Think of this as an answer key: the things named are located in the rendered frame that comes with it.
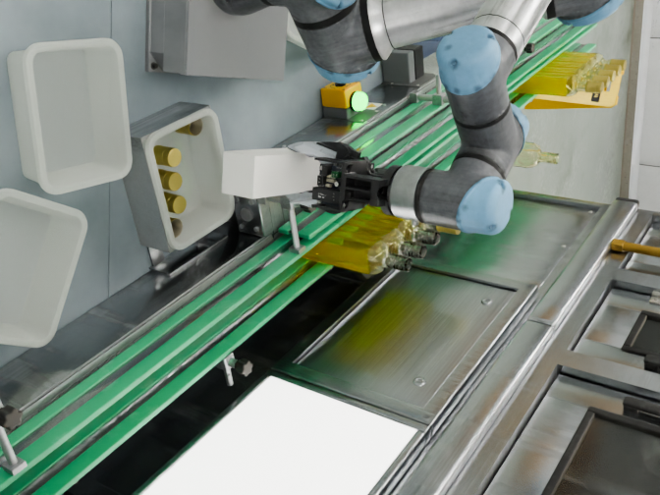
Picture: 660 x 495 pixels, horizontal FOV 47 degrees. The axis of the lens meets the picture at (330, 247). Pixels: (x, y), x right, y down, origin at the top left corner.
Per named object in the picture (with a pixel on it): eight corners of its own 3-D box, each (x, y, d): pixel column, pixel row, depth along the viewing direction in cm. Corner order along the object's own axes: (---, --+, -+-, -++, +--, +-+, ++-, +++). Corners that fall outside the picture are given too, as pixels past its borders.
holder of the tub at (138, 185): (147, 270, 142) (176, 279, 138) (110, 133, 129) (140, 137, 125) (208, 230, 154) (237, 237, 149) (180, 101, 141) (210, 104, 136)
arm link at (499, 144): (524, 81, 98) (494, 141, 94) (536, 140, 106) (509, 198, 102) (469, 77, 102) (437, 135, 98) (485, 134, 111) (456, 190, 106)
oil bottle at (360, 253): (295, 257, 158) (381, 279, 146) (291, 234, 155) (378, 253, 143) (310, 245, 162) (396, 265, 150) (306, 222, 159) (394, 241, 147)
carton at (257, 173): (223, 151, 109) (254, 156, 106) (319, 145, 128) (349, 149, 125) (221, 192, 110) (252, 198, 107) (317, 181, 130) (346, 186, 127)
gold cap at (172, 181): (149, 173, 135) (166, 177, 133) (163, 165, 138) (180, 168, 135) (154, 191, 137) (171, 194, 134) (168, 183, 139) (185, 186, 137)
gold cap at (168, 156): (147, 149, 134) (165, 152, 131) (162, 141, 136) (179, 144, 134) (153, 167, 136) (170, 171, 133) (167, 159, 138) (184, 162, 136)
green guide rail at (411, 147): (278, 233, 151) (309, 240, 146) (277, 228, 150) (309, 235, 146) (575, 19, 271) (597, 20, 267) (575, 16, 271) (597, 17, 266)
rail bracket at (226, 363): (192, 378, 139) (246, 400, 132) (184, 348, 136) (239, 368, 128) (206, 365, 142) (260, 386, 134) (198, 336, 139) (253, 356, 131)
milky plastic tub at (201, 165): (141, 247, 139) (174, 255, 134) (110, 133, 128) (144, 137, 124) (205, 207, 151) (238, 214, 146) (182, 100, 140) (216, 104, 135)
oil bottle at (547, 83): (507, 92, 234) (598, 99, 219) (507, 75, 231) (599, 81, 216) (514, 86, 238) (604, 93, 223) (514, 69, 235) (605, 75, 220)
